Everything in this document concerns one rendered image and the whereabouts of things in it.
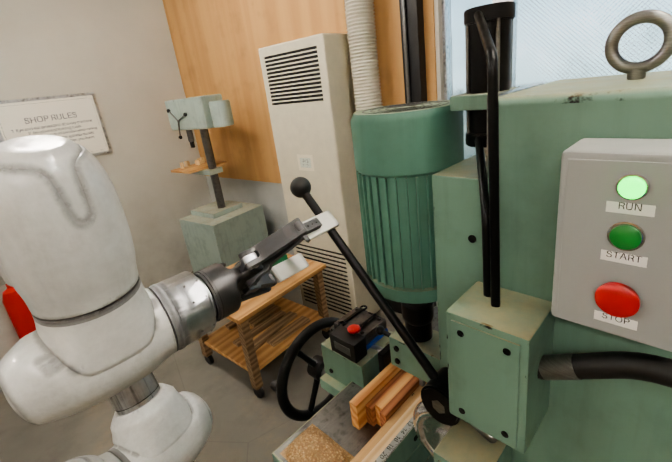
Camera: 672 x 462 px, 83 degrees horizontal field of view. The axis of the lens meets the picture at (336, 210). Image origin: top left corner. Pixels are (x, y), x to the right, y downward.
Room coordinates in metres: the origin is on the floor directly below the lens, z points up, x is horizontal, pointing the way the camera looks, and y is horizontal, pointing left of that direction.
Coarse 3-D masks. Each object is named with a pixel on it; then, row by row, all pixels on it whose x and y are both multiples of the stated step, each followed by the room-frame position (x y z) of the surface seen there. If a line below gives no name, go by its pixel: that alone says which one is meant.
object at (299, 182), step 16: (304, 192) 0.59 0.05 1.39; (320, 208) 0.58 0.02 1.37; (336, 240) 0.55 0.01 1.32; (352, 256) 0.53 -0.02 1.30; (368, 288) 0.50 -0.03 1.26; (384, 304) 0.49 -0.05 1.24; (400, 336) 0.46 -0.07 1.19; (416, 352) 0.45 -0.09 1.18; (432, 368) 0.43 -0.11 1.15; (432, 384) 0.41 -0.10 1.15; (448, 384) 0.41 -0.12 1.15; (432, 400) 0.41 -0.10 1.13; (448, 400) 0.39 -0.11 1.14; (432, 416) 0.41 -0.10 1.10; (448, 416) 0.39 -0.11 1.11; (480, 432) 0.37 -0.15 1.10
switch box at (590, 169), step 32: (576, 160) 0.29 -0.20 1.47; (608, 160) 0.28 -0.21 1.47; (640, 160) 0.26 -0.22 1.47; (576, 192) 0.29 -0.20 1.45; (608, 192) 0.27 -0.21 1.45; (576, 224) 0.29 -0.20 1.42; (608, 224) 0.27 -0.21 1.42; (640, 224) 0.26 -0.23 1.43; (576, 256) 0.29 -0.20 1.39; (576, 288) 0.29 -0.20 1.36; (640, 288) 0.25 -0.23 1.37; (576, 320) 0.29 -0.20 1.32; (640, 320) 0.25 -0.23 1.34
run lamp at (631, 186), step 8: (624, 176) 0.27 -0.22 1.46; (632, 176) 0.26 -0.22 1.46; (640, 176) 0.26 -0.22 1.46; (616, 184) 0.27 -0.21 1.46; (624, 184) 0.26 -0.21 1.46; (632, 184) 0.26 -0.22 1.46; (640, 184) 0.26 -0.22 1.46; (648, 184) 0.26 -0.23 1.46; (624, 192) 0.26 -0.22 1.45; (632, 192) 0.26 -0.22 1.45; (640, 192) 0.26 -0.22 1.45
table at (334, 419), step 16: (432, 320) 0.89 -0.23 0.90; (336, 384) 0.73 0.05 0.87; (352, 384) 0.69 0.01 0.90; (336, 400) 0.65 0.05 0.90; (320, 416) 0.62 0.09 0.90; (336, 416) 0.61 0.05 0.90; (336, 432) 0.57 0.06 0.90; (352, 432) 0.57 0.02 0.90; (368, 432) 0.56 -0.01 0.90; (352, 448) 0.53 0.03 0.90; (416, 448) 0.52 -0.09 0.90
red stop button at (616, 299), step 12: (600, 288) 0.27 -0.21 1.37; (612, 288) 0.26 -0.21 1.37; (624, 288) 0.26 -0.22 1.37; (600, 300) 0.26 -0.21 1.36; (612, 300) 0.26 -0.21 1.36; (624, 300) 0.25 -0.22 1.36; (636, 300) 0.25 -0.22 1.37; (612, 312) 0.26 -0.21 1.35; (624, 312) 0.25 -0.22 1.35; (636, 312) 0.25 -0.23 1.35
